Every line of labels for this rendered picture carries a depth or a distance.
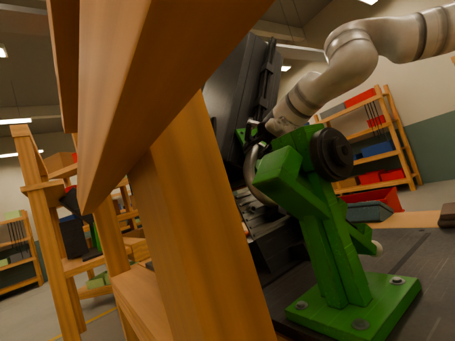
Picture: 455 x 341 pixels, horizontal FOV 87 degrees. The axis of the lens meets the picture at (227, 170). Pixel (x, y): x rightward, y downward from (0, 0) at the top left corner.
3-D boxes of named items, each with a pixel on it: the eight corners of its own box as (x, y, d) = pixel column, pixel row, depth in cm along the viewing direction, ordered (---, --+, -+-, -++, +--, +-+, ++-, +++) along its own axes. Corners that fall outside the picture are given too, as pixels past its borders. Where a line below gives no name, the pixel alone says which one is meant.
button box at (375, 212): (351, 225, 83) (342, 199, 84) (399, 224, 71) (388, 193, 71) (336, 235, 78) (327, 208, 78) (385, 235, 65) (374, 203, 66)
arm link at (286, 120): (263, 129, 48) (282, 109, 43) (272, 97, 55) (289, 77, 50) (299, 151, 50) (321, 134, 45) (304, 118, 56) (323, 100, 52)
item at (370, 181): (414, 191, 454) (376, 84, 469) (294, 206, 701) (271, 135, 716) (424, 184, 485) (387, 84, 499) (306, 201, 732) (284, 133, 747)
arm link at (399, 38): (321, 59, 47) (403, 37, 43) (330, 89, 42) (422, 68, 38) (321, 23, 41) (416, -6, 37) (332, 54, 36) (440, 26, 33)
